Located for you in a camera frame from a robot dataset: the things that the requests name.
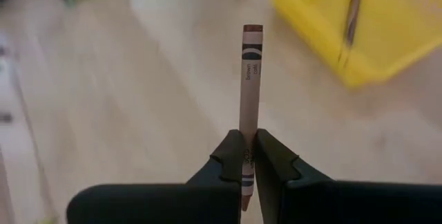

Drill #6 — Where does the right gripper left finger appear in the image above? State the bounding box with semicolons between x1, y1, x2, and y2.
66;129;247;224

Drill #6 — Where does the yellow plastic basket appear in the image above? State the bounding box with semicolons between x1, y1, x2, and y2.
260;0;442;88

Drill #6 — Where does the brown crayon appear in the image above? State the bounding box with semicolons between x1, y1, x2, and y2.
337;0;363;68
238;24;265;213

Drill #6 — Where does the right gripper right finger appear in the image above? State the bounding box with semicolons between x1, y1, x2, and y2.
254;128;442;224

